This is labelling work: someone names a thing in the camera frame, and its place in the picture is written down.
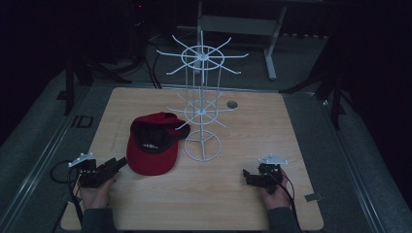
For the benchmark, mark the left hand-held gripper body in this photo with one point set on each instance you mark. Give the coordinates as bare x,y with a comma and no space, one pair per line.
92,176

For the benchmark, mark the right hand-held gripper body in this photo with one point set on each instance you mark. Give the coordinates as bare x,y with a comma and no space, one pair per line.
268,178

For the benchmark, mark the red baseball cap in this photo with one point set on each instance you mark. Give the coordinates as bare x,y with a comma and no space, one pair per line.
152,155

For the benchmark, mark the person's left hand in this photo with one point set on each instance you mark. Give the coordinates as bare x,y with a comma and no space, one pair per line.
95,195

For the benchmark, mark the person's right hand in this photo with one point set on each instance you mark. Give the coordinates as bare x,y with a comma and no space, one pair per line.
275,199

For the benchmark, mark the grey tape strip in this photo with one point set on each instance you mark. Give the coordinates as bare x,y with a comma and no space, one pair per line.
313,197

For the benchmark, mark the black rectangular floor plate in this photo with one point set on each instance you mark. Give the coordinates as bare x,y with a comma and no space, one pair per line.
83,121

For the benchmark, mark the grey round table grommet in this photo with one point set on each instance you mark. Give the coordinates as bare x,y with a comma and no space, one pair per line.
232,104

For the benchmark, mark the black tripod stand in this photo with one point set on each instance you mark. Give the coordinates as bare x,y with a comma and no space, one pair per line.
335,93
69,84

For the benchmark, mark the grey metal desk frame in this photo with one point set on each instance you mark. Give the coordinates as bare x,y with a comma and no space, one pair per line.
241,25

